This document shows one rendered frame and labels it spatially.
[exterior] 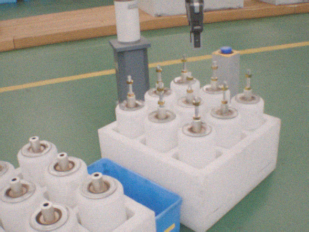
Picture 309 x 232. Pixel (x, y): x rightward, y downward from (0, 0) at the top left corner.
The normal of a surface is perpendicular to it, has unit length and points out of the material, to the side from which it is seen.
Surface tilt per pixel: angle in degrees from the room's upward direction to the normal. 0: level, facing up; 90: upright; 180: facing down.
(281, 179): 0
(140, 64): 90
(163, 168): 90
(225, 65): 90
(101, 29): 90
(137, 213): 0
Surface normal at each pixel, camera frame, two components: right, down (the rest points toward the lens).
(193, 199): -0.69, 0.36
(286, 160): -0.06, -0.89
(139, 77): 0.29, 0.42
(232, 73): 0.72, 0.28
